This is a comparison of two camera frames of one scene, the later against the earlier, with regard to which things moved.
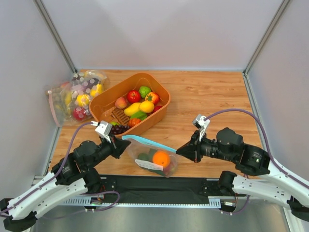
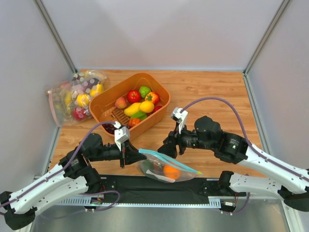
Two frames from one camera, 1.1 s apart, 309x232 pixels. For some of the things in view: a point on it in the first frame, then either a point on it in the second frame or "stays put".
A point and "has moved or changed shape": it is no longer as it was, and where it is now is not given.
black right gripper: (196, 148) -> (180, 141)
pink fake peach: (120, 103) stays put
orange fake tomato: (153, 97) stays put
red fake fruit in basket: (157, 108) stays put
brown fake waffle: (119, 115) stays put
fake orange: (161, 158) -> (172, 172)
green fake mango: (141, 115) stays put
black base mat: (142, 189) stays put
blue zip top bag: (153, 158) has moved or changed shape
